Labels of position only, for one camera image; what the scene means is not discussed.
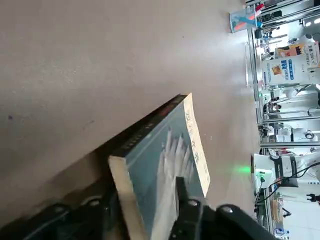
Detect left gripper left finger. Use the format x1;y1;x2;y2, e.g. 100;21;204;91
16;183;131;240

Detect dark cover book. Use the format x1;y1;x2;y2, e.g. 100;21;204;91
107;92;211;240

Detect white book blue print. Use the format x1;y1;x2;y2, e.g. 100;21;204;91
261;57;320;85

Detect blue pen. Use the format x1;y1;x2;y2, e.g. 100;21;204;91
238;9;263;28

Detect clear pen cup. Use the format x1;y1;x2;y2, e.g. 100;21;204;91
229;5;264;34

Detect clear acrylic storage rack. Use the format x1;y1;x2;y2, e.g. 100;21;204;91
243;41;320;88

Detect orange pen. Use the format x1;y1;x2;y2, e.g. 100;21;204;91
236;14;256;30

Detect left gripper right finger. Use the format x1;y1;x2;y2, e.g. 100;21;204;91
169;176;277;240

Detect white book orange print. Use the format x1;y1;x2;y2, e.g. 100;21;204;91
274;41;320;60

